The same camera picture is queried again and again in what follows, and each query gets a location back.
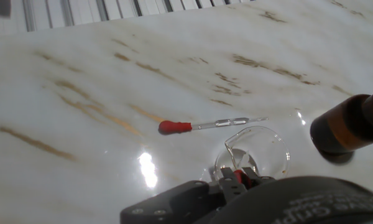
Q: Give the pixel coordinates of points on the glass dropper red bulb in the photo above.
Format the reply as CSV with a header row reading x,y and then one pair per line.
x,y
174,127
241,177

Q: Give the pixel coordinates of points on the clear glass beaker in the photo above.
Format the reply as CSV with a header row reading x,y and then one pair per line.
x,y
267,146

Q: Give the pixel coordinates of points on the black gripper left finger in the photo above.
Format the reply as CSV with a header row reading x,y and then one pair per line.
x,y
180,202

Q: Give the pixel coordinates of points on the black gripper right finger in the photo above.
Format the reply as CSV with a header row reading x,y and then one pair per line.
x,y
256,177

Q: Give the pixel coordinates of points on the marble pattern sheet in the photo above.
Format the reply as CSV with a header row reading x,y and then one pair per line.
x,y
112,77

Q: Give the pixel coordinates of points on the brown glass bottle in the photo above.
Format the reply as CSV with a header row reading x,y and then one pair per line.
x,y
345,127

